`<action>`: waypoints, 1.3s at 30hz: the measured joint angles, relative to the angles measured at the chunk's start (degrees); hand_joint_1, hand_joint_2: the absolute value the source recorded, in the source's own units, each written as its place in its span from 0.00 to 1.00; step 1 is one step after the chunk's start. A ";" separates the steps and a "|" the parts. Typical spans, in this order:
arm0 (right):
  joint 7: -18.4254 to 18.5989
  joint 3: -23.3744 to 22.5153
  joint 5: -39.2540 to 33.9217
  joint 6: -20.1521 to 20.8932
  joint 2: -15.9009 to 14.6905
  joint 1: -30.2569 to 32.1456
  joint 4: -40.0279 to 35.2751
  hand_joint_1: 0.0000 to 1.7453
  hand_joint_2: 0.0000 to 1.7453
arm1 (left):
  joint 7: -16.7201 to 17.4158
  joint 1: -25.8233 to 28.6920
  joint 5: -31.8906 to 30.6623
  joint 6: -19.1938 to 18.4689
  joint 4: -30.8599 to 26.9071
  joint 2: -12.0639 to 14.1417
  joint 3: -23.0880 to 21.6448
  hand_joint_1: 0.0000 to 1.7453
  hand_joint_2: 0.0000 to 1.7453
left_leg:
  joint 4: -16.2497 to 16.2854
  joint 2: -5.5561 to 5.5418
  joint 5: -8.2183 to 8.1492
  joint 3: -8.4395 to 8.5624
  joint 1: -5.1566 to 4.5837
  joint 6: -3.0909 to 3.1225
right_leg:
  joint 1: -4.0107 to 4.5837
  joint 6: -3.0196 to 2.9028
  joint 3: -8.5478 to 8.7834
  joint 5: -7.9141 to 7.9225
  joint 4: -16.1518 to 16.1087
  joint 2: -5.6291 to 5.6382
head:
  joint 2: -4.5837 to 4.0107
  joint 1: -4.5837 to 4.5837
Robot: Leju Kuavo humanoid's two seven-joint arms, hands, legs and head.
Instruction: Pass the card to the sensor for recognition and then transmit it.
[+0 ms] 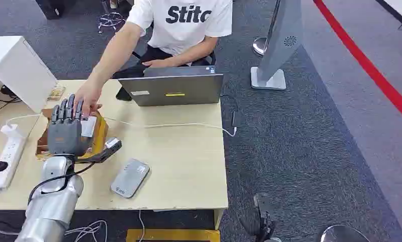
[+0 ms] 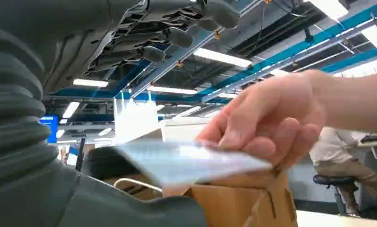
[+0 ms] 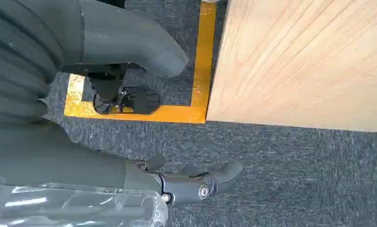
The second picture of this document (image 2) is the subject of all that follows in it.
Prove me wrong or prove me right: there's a person's hand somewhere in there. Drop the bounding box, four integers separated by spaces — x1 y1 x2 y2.
196 69 327 172

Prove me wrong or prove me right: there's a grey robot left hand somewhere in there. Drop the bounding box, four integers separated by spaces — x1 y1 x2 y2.
0 0 241 227

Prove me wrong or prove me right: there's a white card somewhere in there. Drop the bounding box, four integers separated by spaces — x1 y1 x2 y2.
113 139 273 191

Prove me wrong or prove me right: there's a long ceiling light panel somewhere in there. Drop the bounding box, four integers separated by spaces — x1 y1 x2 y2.
307 0 349 20
360 25 377 50
72 79 109 88
62 102 80 119
193 47 253 68
146 85 198 95

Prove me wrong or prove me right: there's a seated person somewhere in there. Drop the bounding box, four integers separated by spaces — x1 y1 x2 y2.
309 127 377 217

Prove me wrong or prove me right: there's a white partition panel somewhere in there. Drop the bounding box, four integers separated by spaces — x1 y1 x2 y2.
159 117 215 142

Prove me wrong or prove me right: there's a black stool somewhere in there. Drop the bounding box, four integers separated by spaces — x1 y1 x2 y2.
313 175 360 217

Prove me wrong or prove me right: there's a blue lit screen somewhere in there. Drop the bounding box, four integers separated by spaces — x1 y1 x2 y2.
39 115 59 143

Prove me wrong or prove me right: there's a robot left arm ribbed sleeve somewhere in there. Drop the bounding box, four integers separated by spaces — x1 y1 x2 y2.
0 25 61 192

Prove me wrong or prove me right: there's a pale background desk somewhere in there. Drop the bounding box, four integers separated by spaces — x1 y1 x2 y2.
357 134 377 148

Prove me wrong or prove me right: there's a white hanging sheet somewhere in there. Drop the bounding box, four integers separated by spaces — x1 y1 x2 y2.
114 98 159 145

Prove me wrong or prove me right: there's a black chair back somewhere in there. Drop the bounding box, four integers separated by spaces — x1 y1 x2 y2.
81 146 147 182

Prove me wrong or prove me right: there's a black upright post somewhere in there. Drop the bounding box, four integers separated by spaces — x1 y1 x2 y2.
75 137 87 172

